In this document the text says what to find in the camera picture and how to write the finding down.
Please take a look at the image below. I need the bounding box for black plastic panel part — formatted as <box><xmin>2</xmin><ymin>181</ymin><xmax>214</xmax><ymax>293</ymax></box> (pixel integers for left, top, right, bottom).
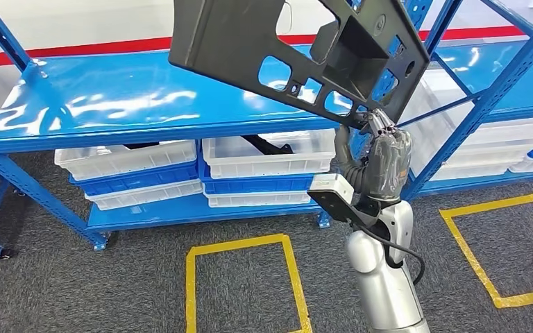
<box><xmin>168</xmin><ymin>0</ymin><xmax>432</xmax><ymax>133</ymax></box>

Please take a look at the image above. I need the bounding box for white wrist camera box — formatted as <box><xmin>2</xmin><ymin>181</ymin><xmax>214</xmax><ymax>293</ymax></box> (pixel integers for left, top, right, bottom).
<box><xmin>309</xmin><ymin>173</ymin><xmax>355</xmax><ymax>206</ymax></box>

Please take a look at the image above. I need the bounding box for blue plastic bin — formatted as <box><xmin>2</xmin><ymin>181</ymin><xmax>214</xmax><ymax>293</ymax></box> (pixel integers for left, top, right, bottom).
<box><xmin>69</xmin><ymin>162</ymin><xmax>199</xmax><ymax>198</ymax></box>
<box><xmin>198</xmin><ymin>153</ymin><xmax>316</xmax><ymax>196</ymax></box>

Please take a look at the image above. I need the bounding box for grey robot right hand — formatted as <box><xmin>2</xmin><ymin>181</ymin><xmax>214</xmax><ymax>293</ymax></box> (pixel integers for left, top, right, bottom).
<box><xmin>332</xmin><ymin>108</ymin><xmax>414</xmax><ymax>203</ymax></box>

